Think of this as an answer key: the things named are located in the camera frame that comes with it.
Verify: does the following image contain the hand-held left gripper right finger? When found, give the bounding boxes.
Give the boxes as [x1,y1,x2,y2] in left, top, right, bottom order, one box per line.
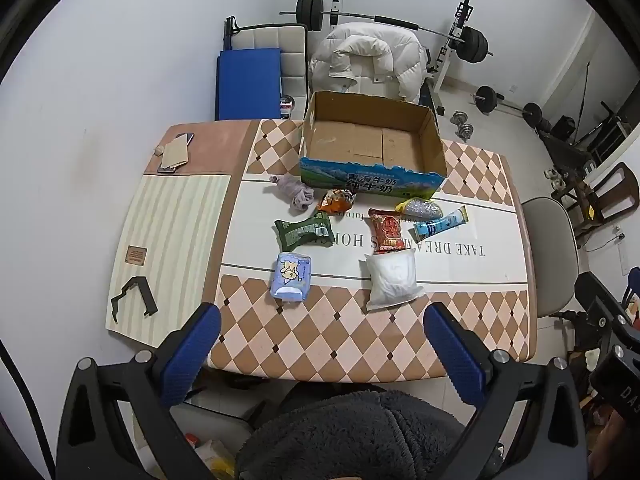
[424,302,588,480]

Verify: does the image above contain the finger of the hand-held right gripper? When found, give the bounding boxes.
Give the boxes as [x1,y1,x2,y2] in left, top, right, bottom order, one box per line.
[574,271,626,322]

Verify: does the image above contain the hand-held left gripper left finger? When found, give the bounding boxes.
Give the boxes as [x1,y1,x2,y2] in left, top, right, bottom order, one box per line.
[56,302,222,480]

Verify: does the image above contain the white pillow packet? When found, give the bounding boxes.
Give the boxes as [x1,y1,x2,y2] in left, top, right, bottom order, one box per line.
[358,249,426,313]

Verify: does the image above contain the blue tissue pack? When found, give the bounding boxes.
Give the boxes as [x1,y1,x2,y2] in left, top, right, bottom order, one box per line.
[269,252,312,302]

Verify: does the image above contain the blue white stick packet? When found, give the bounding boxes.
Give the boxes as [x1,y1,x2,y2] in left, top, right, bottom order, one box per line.
[413,206,469,242]

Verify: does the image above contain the red snack packet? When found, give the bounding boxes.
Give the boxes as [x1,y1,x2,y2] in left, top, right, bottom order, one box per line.
[368,208,407,252]

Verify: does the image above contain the yellow silver snack packet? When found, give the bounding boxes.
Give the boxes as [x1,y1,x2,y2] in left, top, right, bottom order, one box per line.
[395,198,444,222]

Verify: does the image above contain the green snack packet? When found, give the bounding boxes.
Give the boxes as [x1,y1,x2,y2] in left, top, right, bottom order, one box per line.
[273,211,335,251]

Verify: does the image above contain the printed cardboard box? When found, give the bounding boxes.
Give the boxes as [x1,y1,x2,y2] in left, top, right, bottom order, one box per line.
[299,91,447,200]

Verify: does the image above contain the grey socks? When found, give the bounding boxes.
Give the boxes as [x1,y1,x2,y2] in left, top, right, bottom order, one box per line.
[269,174,316,212]

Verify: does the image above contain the orange snack packet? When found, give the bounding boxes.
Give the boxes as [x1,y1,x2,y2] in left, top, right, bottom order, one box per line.
[316,188,355,214]

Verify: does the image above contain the grey round chair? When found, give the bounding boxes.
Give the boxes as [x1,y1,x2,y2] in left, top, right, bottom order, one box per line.
[520,197,581,318]

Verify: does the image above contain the clear plastic bag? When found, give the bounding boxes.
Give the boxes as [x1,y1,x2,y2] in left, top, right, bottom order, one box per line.
[185,432,237,480]

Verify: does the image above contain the checkered printed tablecloth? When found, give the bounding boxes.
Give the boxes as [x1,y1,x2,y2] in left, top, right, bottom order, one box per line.
[106,119,538,381]

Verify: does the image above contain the brown wooden chair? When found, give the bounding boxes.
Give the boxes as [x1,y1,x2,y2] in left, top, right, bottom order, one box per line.
[552,162,640,226]

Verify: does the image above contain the grey fleece clothing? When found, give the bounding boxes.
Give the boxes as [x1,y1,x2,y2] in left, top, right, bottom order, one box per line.
[237,391,468,480]

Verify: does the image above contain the black exercise equipment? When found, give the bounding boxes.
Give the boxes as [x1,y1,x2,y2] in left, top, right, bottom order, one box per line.
[537,102,631,173]

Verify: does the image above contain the thin black pole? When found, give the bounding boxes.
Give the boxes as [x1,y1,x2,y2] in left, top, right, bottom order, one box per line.
[575,61,592,145]

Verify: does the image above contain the dark smartphone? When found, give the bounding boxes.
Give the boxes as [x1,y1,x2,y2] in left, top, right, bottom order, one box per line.
[157,132,195,175]

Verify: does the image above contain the short barbell with black plates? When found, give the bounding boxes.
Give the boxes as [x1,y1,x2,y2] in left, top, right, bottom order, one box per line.
[474,86,543,126]

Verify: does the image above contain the brown cardboard piece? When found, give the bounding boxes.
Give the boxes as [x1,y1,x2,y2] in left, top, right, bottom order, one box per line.
[161,134,192,168]

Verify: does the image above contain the white weight bench rack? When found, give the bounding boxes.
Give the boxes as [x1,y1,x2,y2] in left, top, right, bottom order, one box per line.
[327,0,476,116]

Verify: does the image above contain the blue folded mat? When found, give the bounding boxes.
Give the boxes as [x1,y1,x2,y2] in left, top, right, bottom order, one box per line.
[215,48,283,121]

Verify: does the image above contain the white down jacket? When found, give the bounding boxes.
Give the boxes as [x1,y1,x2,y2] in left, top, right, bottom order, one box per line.
[308,24,426,103]

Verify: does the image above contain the white padded chair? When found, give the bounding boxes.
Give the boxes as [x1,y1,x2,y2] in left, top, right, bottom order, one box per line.
[231,24,308,121]

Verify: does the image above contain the long barbell with black plates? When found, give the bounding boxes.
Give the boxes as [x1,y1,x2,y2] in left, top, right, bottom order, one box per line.
[279,0,495,63]

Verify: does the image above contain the black floor cable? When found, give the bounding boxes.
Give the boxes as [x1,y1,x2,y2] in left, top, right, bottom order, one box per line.
[580,232,627,252]

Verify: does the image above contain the black plastic bracket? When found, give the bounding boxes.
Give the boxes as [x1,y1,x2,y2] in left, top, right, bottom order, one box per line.
[111,277,159,322]

